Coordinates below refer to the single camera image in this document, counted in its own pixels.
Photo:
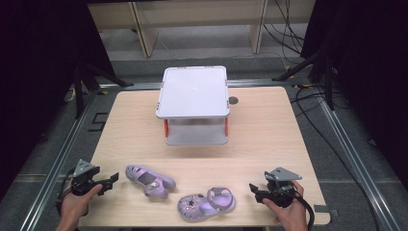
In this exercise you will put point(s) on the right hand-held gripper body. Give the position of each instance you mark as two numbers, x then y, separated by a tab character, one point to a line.
279	189

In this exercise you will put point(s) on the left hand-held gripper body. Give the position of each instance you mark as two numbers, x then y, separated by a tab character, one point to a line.
84	179

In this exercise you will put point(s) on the person's right hand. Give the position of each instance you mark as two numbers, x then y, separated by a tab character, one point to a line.
290	215

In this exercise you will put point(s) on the person's left hand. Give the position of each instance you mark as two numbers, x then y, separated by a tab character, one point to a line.
75	208

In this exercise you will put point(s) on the purple sandal with white charm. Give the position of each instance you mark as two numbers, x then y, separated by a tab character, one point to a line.
150	181

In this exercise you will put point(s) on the purple sandal with star charm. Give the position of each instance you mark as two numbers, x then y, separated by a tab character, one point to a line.
205	205

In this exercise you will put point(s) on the black tripod stand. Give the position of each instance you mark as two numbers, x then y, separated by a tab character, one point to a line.
78	89
328	80

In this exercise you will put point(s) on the black curtain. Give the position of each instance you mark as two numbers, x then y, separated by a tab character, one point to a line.
38	80
372	73

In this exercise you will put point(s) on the white two-tier shoe rack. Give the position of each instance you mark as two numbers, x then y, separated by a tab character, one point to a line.
194	93

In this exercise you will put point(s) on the metal floor rail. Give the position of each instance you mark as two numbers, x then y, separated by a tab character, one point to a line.
54	170
356	166

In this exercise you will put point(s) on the grey table edge bracket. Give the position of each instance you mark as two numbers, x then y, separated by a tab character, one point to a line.
325	210

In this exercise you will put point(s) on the beige wooden desk frame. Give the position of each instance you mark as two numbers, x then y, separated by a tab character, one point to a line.
195	12

